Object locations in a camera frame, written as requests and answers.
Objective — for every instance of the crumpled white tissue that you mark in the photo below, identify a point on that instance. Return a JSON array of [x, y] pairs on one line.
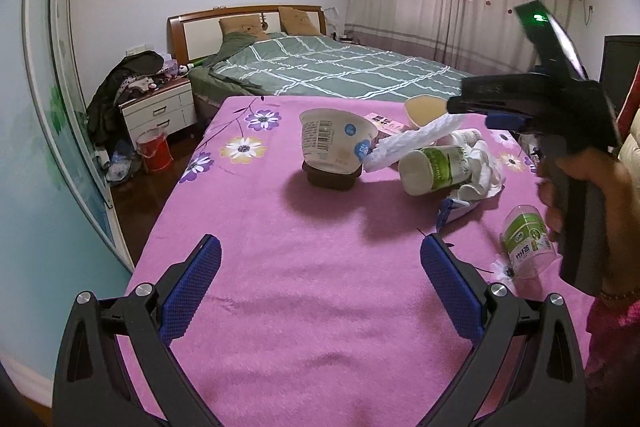
[[487, 172]]

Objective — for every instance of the clear jar green label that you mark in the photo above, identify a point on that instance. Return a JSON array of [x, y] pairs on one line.
[[525, 242]]

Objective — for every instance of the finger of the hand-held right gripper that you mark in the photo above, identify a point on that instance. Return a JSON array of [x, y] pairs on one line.
[[507, 122], [495, 94]]

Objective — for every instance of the white pleated paper liner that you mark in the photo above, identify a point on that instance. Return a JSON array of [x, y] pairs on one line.
[[400, 147]]

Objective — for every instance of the white bottle green label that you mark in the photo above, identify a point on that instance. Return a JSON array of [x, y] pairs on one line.
[[430, 169]]

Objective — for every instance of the cream padded chair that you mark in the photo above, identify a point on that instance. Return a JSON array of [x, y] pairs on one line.
[[632, 137]]

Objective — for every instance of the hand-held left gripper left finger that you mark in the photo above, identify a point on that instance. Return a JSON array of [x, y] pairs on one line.
[[192, 287]]

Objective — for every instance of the white nightstand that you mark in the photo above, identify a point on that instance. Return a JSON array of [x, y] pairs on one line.
[[160, 109]]

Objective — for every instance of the black television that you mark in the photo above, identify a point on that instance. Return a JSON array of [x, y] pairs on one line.
[[617, 67]]

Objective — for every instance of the red bucket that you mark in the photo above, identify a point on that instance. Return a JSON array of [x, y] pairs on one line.
[[155, 154]]

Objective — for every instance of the pink strawberry milk carton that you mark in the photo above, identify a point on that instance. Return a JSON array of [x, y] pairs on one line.
[[387, 123]]

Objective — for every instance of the plastic bags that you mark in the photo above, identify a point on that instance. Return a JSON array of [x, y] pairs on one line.
[[120, 164]]

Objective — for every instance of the green plaid quilt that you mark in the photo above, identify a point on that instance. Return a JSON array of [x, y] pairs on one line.
[[325, 67]]

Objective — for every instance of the pile of dark clothes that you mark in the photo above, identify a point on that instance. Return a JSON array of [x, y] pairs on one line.
[[107, 102]]

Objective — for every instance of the white dotted paper cup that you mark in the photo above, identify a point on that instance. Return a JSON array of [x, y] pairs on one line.
[[425, 109]]

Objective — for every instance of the pink patterned cloth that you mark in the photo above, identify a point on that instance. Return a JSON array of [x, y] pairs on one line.
[[170, 72]]

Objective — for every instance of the wooden bed headboard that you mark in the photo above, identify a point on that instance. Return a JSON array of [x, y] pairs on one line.
[[200, 27]]

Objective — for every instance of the white yogurt cup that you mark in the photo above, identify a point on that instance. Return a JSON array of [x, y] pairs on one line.
[[325, 142]]

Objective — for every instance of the person's right hand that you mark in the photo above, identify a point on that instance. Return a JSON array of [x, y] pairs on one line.
[[620, 217]]

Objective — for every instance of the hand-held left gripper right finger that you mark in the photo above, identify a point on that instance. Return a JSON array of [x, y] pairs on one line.
[[450, 287]]

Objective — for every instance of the blue and white wrapper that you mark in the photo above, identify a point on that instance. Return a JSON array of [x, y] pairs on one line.
[[450, 209]]

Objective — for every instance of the brown pillow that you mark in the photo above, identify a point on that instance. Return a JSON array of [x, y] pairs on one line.
[[242, 27], [297, 21]]

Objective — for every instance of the painted wardrobe sliding door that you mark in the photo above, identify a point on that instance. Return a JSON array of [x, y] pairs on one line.
[[55, 132]]

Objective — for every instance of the wall outlet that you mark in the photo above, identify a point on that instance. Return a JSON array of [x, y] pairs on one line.
[[136, 52]]

